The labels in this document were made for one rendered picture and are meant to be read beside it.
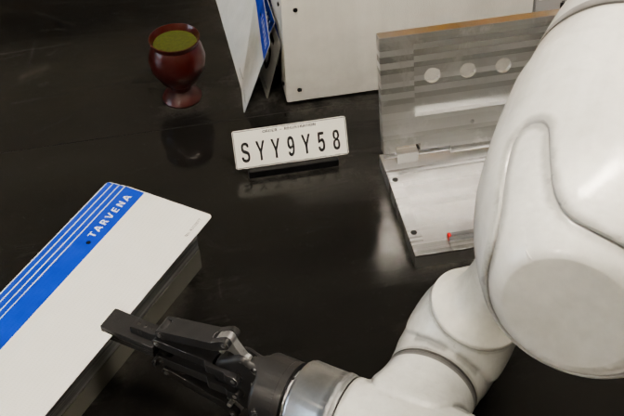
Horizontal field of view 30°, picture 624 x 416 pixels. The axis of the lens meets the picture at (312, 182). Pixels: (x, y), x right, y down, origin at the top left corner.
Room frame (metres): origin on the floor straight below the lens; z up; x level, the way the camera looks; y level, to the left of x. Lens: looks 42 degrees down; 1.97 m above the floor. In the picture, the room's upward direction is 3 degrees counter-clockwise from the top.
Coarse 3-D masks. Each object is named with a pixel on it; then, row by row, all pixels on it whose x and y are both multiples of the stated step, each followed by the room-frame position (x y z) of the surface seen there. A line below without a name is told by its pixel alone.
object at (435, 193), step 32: (384, 160) 1.23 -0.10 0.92; (416, 160) 1.22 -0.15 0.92; (448, 160) 1.22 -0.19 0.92; (480, 160) 1.21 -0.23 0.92; (416, 192) 1.16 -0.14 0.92; (448, 192) 1.15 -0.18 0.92; (416, 224) 1.09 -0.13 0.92; (448, 224) 1.09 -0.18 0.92; (416, 256) 1.03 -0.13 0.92; (448, 256) 1.04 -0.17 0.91
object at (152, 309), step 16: (192, 240) 1.05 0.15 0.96; (192, 256) 1.04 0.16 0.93; (176, 272) 1.01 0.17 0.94; (192, 272) 1.04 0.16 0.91; (160, 288) 0.98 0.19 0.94; (176, 288) 1.01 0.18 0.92; (144, 304) 0.95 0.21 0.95; (160, 304) 0.97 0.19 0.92; (112, 352) 0.89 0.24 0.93; (128, 352) 0.91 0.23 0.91; (96, 368) 0.86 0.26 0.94; (112, 368) 0.88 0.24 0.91; (80, 384) 0.84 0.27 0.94; (96, 384) 0.86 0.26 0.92; (64, 400) 0.81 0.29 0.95; (80, 400) 0.83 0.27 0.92
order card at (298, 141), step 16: (256, 128) 1.26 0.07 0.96; (272, 128) 1.26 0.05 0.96; (288, 128) 1.26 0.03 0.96; (304, 128) 1.26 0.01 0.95; (320, 128) 1.26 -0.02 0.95; (336, 128) 1.27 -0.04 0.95; (240, 144) 1.24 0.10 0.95; (256, 144) 1.25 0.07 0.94; (272, 144) 1.25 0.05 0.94; (288, 144) 1.25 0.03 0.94; (304, 144) 1.25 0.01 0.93; (320, 144) 1.25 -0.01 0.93; (336, 144) 1.26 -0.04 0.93; (240, 160) 1.24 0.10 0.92; (256, 160) 1.24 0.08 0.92; (272, 160) 1.24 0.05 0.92; (288, 160) 1.24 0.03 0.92; (304, 160) 1.24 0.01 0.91
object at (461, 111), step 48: (384, 48) 1.24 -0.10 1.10; (432, 48) 1.26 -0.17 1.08; (480, 48) 1.27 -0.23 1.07; (528, 48) 1.27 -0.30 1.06; (384, 96) 1.23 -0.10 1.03; (432, 96) 1.25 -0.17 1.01; (480, 96) 1.25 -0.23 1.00; (384, 144) 1.21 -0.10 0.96; (432, 144) 1.22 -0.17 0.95; (480, 144) 1.23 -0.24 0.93
